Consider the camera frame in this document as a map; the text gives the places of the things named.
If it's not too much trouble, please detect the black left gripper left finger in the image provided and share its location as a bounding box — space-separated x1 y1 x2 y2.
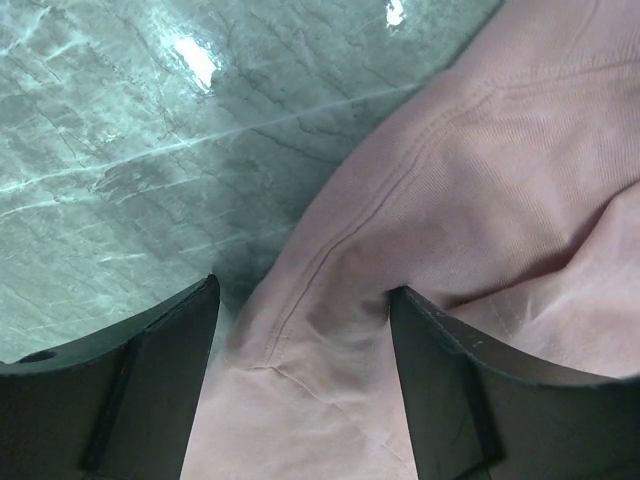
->
1 276 220 479

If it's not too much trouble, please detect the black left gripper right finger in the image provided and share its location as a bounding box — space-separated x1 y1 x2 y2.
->
390 288 639 480

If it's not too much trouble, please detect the pink printed t-shirt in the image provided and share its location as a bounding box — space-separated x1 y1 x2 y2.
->
182 1 639 479

